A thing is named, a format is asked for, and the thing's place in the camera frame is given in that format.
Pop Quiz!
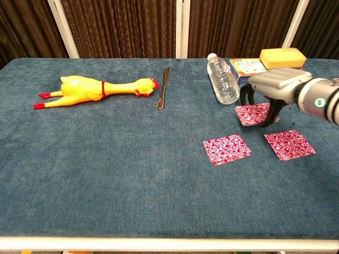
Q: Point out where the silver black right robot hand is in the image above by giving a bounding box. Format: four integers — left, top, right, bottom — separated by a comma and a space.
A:
239, 67, 313, 128

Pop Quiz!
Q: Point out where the pink patterned card deck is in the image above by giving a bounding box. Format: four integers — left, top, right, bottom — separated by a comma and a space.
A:
263, 129, 317, 162

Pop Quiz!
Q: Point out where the yellow sponge block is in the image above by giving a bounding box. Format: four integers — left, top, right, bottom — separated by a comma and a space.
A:
259, 47, 307, 70

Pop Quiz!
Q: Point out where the blue and orange cardboard box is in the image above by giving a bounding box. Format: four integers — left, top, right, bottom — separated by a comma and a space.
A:
229, 58, 305, 88

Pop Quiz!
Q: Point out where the clear plastic water bottle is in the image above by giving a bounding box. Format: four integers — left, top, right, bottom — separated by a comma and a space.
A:
207, 52, 241, 105

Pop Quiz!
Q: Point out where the steel table knife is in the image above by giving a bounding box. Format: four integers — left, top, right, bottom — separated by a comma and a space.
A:
156, 67, 171, 111

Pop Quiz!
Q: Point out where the brown pleated curtain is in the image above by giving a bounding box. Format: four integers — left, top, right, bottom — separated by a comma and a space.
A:
0, 0, 339, 70

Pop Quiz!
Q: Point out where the blue velvet table cover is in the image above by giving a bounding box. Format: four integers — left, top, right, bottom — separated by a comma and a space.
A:
0, 57, 339, 240

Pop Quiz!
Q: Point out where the yellow rubber chicken toy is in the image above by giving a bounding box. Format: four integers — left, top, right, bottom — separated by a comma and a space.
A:
33, 75, 160, 110

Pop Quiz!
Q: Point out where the white slanted frame post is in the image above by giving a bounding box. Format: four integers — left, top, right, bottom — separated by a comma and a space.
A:
281, 0, 311, 50
47, 0, 81, 59

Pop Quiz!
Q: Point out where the white upright frame post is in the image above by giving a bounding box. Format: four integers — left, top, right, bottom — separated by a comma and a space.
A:
175, 0, 191, 59

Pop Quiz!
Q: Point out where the white table frame edge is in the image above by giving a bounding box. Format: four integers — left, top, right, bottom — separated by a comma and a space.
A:
0, 236, 339, 252

